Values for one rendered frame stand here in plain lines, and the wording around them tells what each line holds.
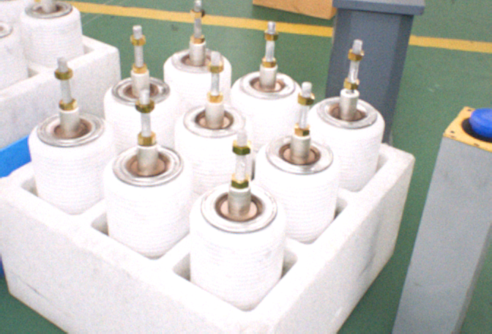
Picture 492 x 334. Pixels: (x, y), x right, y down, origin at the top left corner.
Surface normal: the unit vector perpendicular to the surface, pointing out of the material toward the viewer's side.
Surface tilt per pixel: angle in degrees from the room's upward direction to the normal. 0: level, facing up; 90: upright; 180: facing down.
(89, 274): 90
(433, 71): 0
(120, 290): 90
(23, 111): 90
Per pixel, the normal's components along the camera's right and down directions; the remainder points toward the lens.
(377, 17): -0.15, 0.54
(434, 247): -0.56, 0.44
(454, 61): 0.04, -0.83
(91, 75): 0.82, 0.35
